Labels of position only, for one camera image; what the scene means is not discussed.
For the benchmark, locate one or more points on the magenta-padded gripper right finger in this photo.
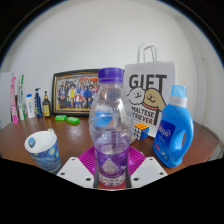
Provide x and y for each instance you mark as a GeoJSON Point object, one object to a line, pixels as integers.
{"type": "Point", "coordinates": [143, 168]}

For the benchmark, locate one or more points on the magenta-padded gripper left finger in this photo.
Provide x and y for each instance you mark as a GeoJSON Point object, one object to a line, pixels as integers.
{"type": "Point", "coordinates": [78, 170]}

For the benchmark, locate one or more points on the clear purple-capped water bottle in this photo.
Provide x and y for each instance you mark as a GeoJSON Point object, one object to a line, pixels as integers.
{"type": "Point", "coordinates": [111, 133]}

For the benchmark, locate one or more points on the colourful puzzle cube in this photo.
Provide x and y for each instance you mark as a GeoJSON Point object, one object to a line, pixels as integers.
{"type": "Point", "coordinates": [141, 131]}

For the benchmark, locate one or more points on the blue laundry detergent bottle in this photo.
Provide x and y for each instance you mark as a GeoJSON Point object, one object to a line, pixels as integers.
{"type": "Point", "coordinates": [171, 133]}

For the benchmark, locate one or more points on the small green packet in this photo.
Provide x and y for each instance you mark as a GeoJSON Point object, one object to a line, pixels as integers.
{"type": "Point", "coordinates": [72, 120]}
{"type": "Point", "coordinates": [60, 117]}

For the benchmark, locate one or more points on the amber pump bottle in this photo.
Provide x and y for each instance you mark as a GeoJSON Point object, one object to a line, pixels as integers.
{"type": "Point", "coordinates": [47, 108]}

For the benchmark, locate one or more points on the black-framed group photo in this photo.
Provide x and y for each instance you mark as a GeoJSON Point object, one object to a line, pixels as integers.
{"type": "Point", "coordinates": [73, 93]}

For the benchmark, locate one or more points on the white blue-capped bottle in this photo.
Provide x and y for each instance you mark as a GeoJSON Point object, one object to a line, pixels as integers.
{"type": "Point", "coordinates": [30, 108]}

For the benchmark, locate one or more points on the white paper gift bag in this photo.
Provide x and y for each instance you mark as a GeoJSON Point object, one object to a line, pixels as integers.
{"type": "Point", "coordinates": [150, 86]}

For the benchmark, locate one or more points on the pink toothpaste box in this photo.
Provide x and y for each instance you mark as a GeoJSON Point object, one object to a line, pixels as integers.
{"type": "Point", "coordinates": [14, 103]}

